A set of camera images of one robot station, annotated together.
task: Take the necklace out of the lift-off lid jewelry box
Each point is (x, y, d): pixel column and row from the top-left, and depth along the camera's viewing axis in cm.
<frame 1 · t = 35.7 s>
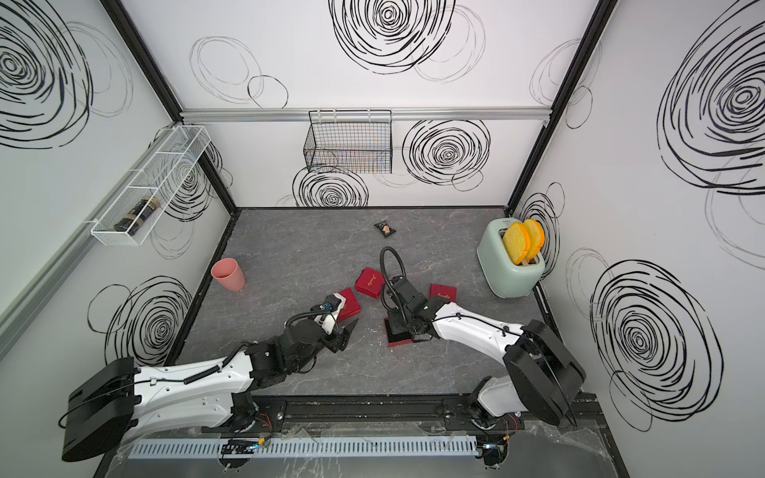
left hand: (345, 313, 79), fingers open
right hand: (396, 320, 86), fingers open
red jewelry box far: (370, 282, 98), point 3 cm above the table
pink plastic cup: (229, 274, 91), point 11 cm above the table
small black snack packet: (384, 228, 114), point 2 cm above the table
mint green toaster: (498, 272, 88), point 14 cm above the table
yellow toast slice front: (517, 242, 87), point 20 cm above the table
orange toast slice back: (537, 239, 84), point 23 cm above the table

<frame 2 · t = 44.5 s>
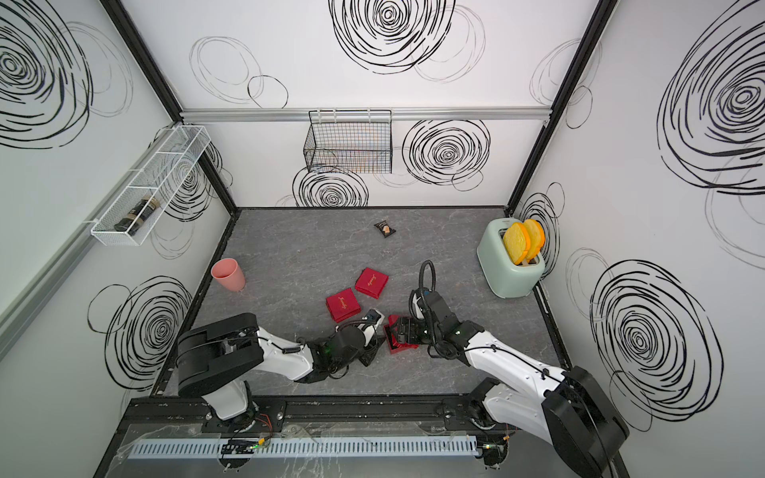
left hand: (380, 336, 86), fingers open
right hand: (401, 331, 83), fingers open
the named things where they were.

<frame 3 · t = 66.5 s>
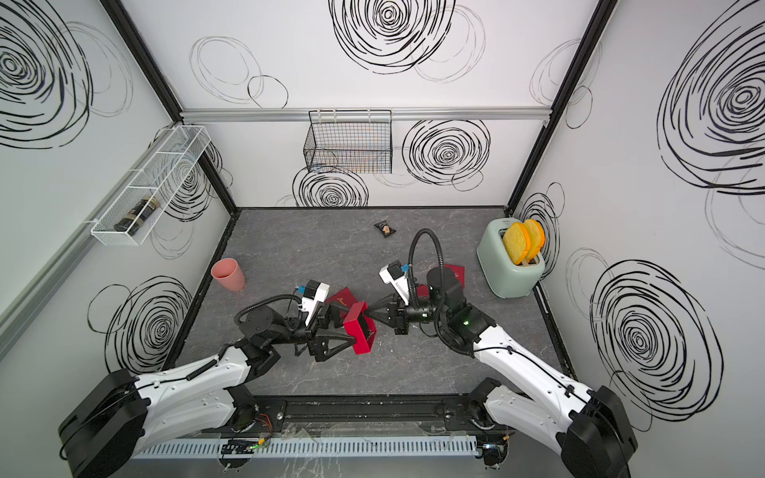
left hand: (353, 332, 63), fingers open
right hand: (367, 315, 66), fingers closed
red jewelry box far: (360, 329, 60), point 30 cm above the table
the other named things where they were.

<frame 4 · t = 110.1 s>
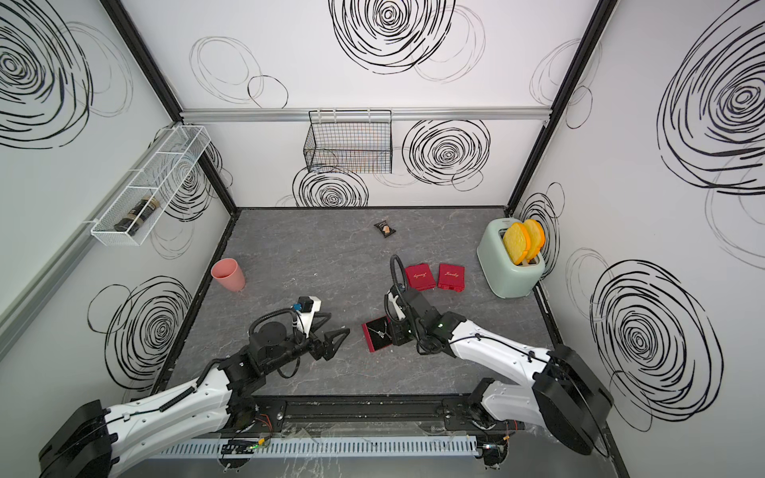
left hand: (337, 324, 77), fingers open
right hand: (389, 328, 83), fingers closed
red jewelry box near left: (375, 340, 81), point 8 cm above the table
silver chain necklace: (382, 335, 82), point 7 cm above the table
red box lid: (419, 277, 98), point 4 cm above the table
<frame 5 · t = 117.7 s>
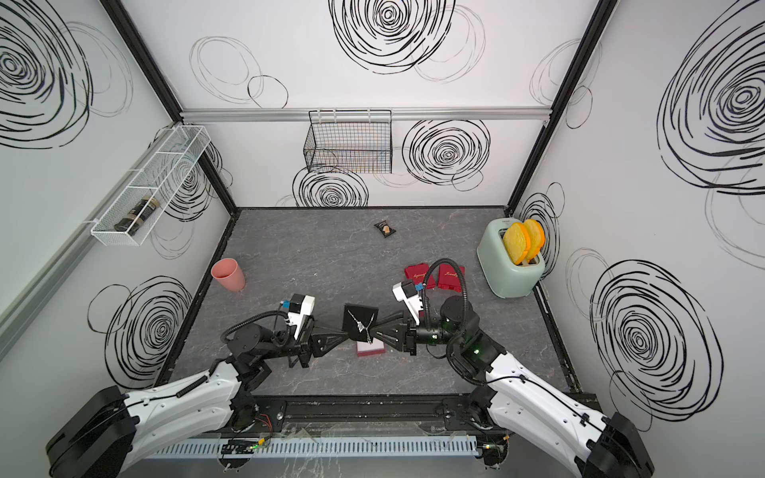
left hand: (344, 341, 63), fingers closed
right hand: (373, 336, 63), fingers open
red jewelry box near left: (365, 349, 85), point 2 cm above the table
silver chain necklace: (361, 327, 64), point 26 cm above the table
